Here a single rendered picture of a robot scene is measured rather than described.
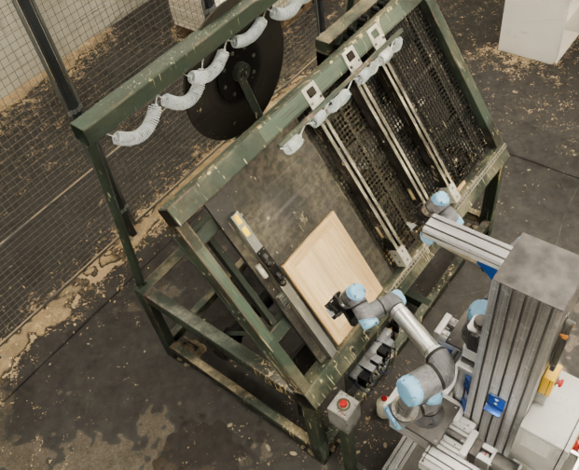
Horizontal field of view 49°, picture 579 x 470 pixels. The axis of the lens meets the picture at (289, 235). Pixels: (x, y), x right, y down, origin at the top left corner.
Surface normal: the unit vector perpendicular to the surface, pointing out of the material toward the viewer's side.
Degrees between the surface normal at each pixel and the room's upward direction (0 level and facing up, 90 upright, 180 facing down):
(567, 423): 0
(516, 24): 90
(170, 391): 0
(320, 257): 58
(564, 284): 0
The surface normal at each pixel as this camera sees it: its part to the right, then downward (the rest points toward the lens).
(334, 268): 0.60, 0.00
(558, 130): -0.12, -0.65
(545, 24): -0.60, 0.65
